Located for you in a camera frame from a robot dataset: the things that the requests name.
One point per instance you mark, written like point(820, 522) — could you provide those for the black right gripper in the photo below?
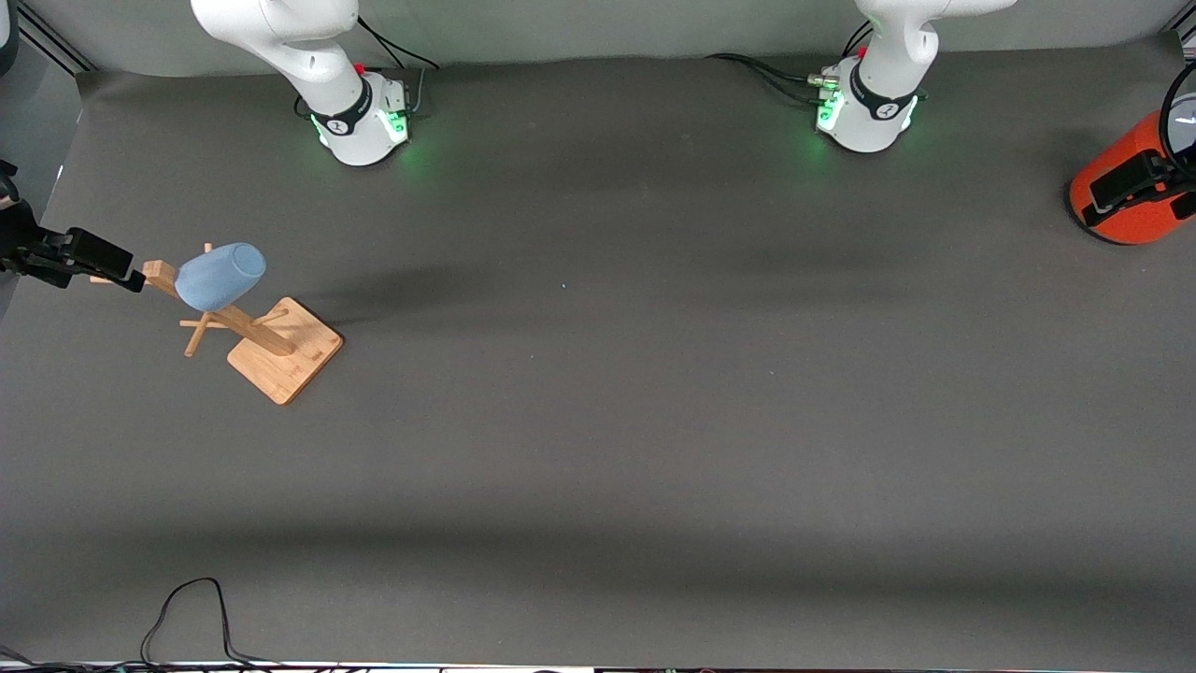
point(30, 252)

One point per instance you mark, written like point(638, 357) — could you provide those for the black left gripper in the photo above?
point(1127, 184)

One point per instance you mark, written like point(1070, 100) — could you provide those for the light blue cup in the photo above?
point(220, 276)

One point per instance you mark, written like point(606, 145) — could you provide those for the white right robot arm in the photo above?
point(308, 56)

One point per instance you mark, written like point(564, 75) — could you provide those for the wooden cup rack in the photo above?
point(280, 360)

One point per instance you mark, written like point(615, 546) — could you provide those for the orange cylindrical canister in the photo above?
point(1121, 220)

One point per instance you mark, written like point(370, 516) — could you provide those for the dark grey table mat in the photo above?
point(598, 467)

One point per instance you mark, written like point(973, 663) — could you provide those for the aluminium frame rail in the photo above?
point(56, 42)
point(1179, 39)

